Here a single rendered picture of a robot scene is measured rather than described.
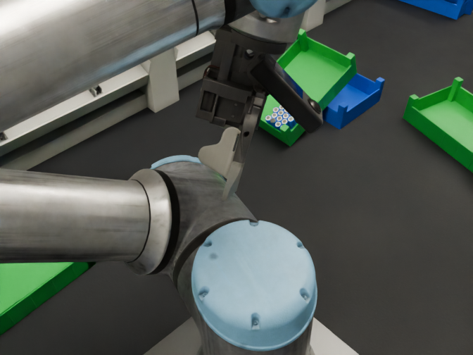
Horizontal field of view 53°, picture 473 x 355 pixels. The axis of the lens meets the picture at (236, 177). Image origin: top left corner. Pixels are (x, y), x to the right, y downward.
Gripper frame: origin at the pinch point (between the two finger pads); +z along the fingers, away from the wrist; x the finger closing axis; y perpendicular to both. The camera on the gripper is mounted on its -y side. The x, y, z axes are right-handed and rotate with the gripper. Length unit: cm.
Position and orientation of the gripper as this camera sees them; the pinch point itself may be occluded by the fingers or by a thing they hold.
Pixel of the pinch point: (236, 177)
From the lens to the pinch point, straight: 67.9
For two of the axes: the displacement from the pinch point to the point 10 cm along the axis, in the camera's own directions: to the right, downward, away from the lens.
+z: -2.4, 8.5, 4.8
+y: -9.6, -2.8, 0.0
